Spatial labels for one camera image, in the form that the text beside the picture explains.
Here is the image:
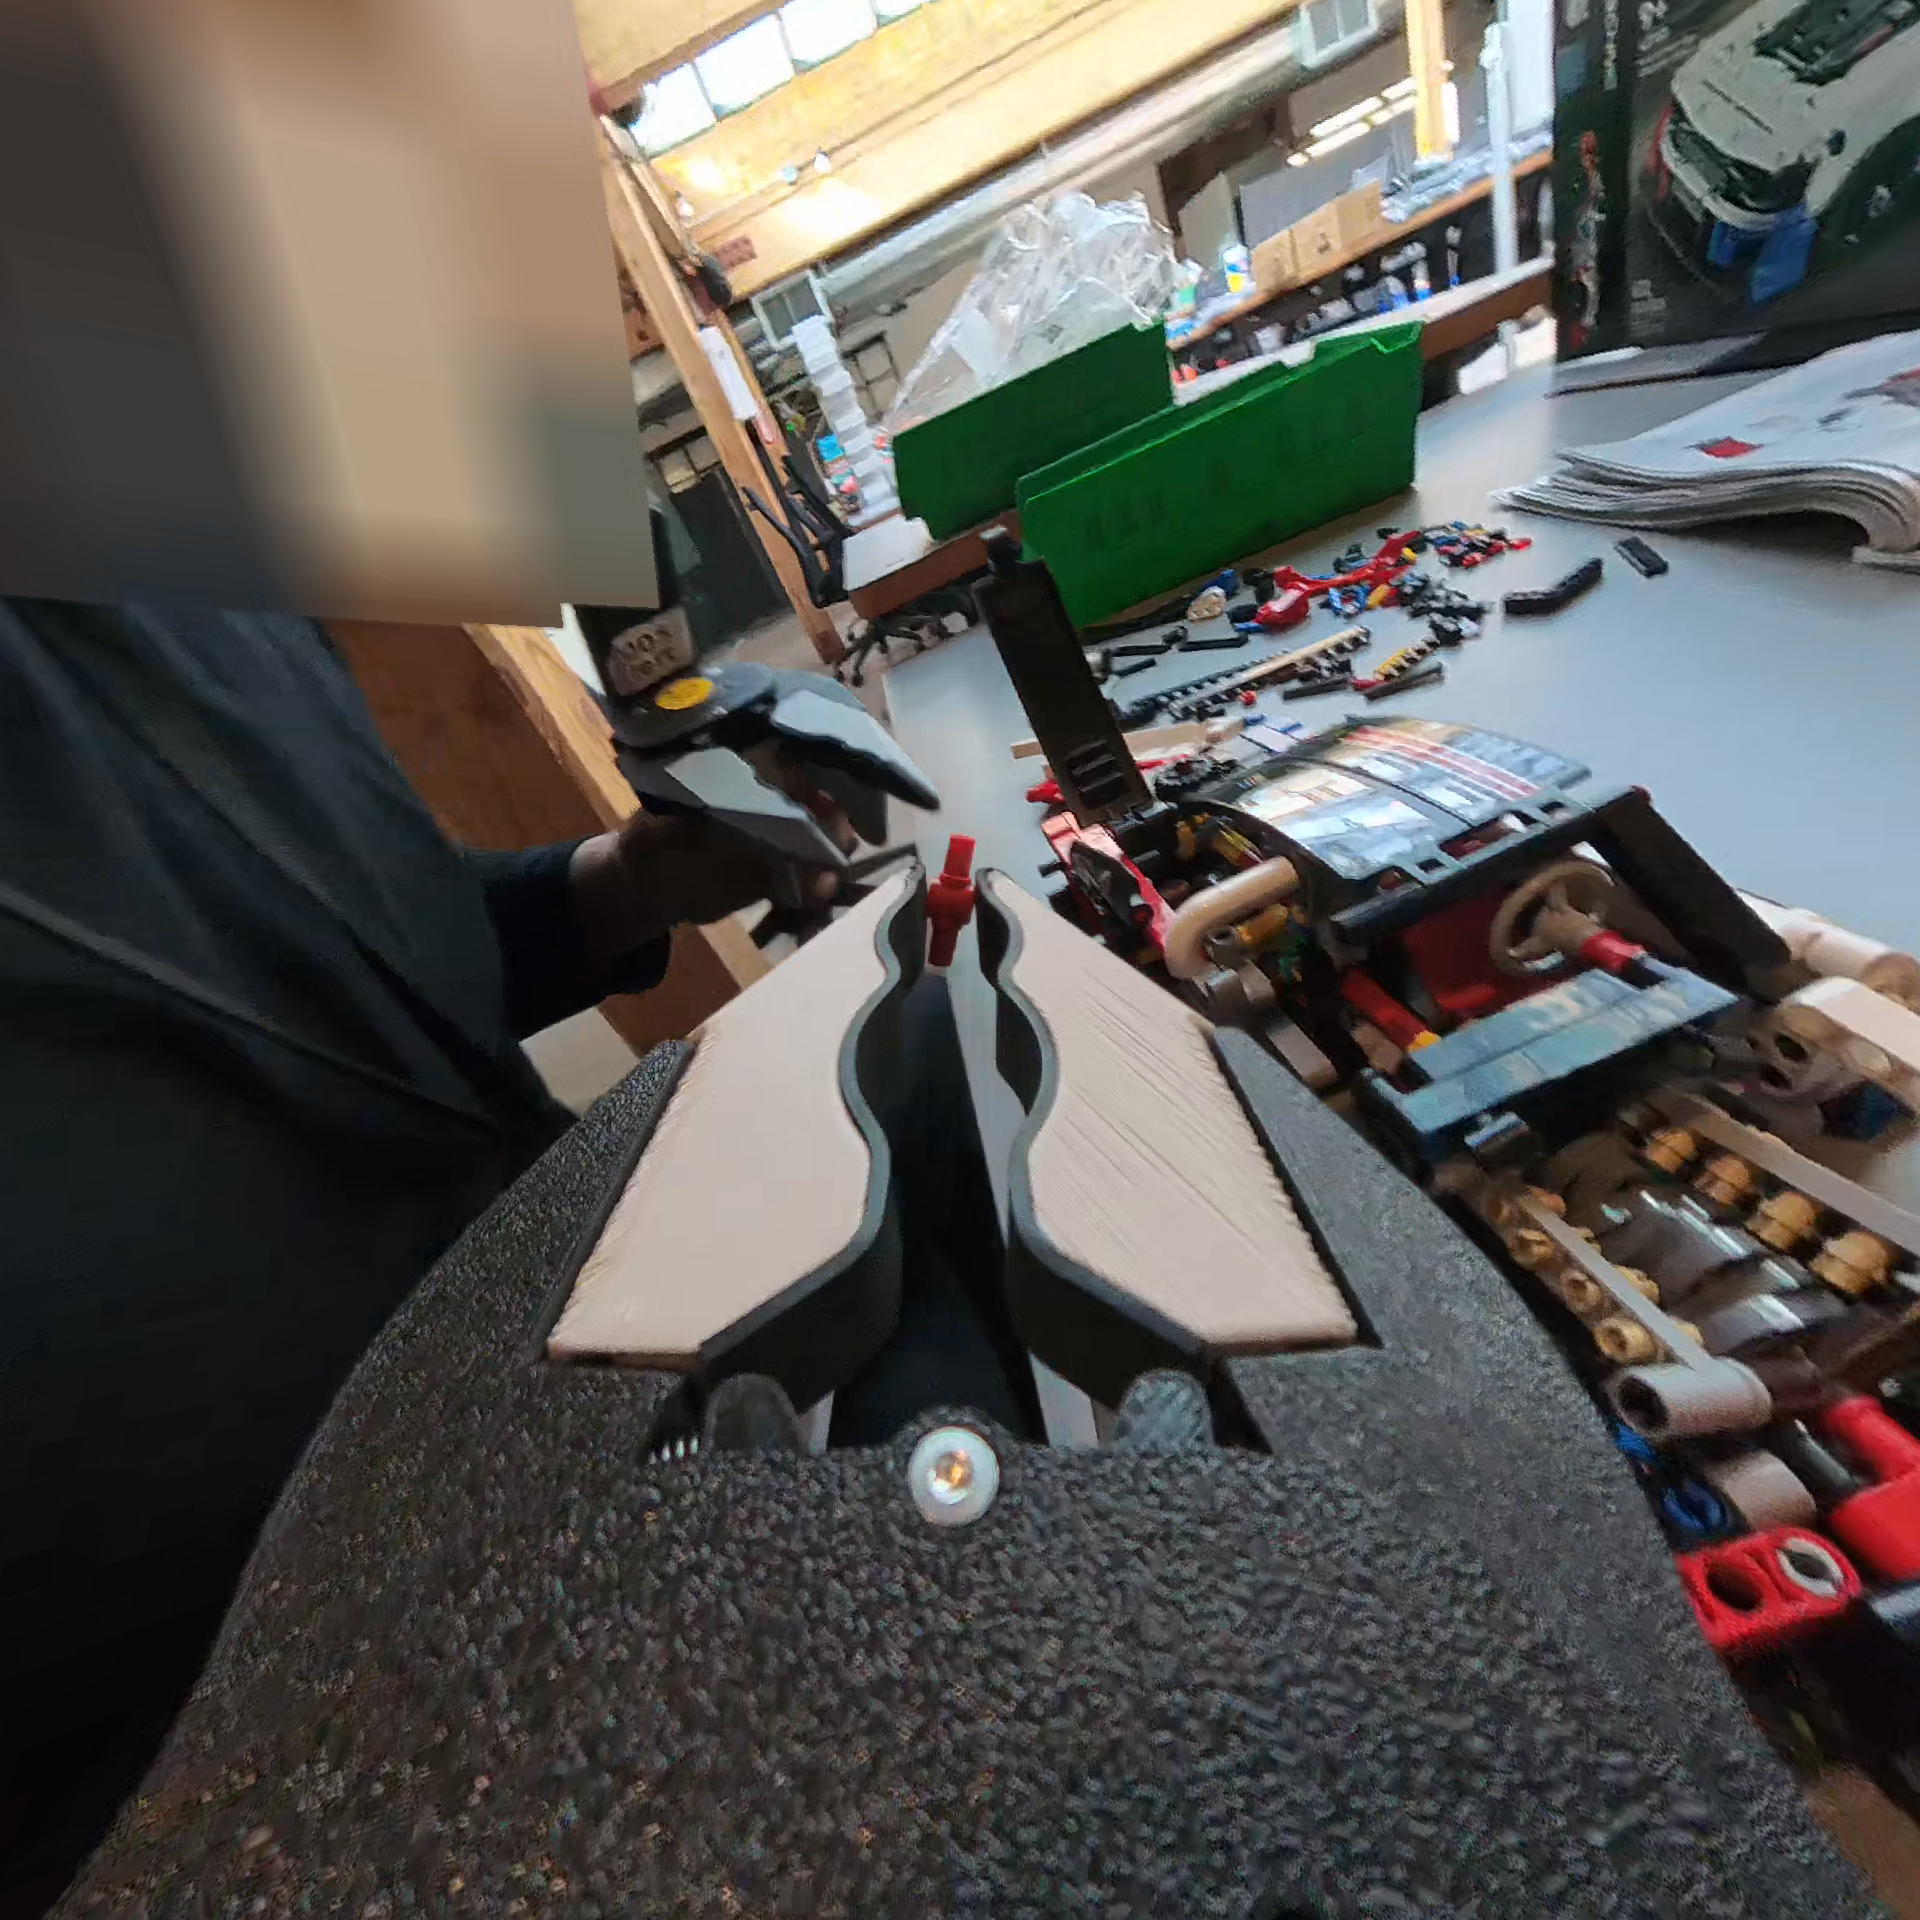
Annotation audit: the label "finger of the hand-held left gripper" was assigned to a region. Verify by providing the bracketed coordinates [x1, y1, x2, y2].
[745, 670, 944, 845]
[615, 743, 861, 878]

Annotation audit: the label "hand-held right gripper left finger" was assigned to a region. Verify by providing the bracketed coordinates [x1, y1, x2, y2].
[543, 867, 927, 1452]

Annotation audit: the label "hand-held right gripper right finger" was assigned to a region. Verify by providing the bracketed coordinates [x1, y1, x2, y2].
[972, 868, 1362, 1452]

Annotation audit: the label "small red brick connector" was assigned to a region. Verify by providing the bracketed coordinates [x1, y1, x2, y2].
[921, 833, 977, 970]

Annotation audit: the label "toy brick car model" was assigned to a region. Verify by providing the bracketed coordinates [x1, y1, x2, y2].
[972, 531, 1920, 1786]

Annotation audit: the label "person's left forearm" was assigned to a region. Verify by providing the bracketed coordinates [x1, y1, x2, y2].
[478, 839, 669, 1036]

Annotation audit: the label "person's left hand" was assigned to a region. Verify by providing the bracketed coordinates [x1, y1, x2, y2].
[565, 808, 847, 965]

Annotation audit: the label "black office chair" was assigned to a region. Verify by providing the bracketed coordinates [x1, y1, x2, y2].
[742, 448, 962, 683]

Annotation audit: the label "green plastic bin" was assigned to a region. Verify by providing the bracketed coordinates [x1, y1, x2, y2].
[890, 317, 1178, 544]
[1016, 317, 1426, 633]

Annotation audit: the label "clear plastic bags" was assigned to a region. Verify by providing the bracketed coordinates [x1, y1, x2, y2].
[896, 187, 1190, 436]

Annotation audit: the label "person's black jacket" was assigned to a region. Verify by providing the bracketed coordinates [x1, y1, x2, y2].
[0, 598, 669, 1920]

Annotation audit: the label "scattered loose brick pieces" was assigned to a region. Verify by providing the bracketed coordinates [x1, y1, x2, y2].
[1077, 517, 1535, 724]

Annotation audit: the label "cardboard box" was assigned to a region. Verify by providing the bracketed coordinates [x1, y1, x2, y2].
[1249, 180, 1389, 295]

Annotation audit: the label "stack of instruction booklets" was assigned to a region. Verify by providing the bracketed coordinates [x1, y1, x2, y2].
[1489, 330, 1920, 574]

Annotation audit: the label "toy car box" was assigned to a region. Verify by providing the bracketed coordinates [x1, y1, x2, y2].
[1550, 0, 1920, 365]

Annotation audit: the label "wooden post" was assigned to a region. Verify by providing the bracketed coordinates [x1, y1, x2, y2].
[600, 127, 842, 663]
[329, 620, 758, 1058]

